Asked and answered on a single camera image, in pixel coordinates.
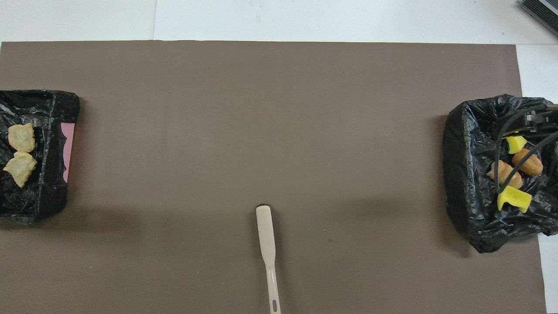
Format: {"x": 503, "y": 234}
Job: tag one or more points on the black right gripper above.
{"x": 540, "y": 118}

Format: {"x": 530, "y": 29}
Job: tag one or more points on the yellow sponge wedge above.
{"x": 516, "y": 144}

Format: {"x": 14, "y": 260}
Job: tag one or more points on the brown bun piece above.
{"x": 528, "y": 163}

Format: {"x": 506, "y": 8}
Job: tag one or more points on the pale-ended croissant piece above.
{"x": 508, "y": 173}

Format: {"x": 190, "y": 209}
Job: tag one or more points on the notched yellow sponge piece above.
{"x": 514, "y": 199}

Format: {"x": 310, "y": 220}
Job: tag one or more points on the beige brush with black bristles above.
{"x": 265, "y": 231}

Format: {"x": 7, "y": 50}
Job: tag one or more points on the striped croissant piece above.
{"x": 19, "y": 168}
{"x": 21, "y": 137}

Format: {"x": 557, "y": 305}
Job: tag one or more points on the black plastic trash bag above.
{"x": 471, "y": 196}
{"x": 48, "y": 174}

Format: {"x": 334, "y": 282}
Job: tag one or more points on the pink bin box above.
{"x": 67, "y": 148}

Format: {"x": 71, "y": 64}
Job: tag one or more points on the dark grey ribbed object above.
{"x": 545, "y": 13}

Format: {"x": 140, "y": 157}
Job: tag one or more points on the brown table mat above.
{"x": 261, "y": 131}

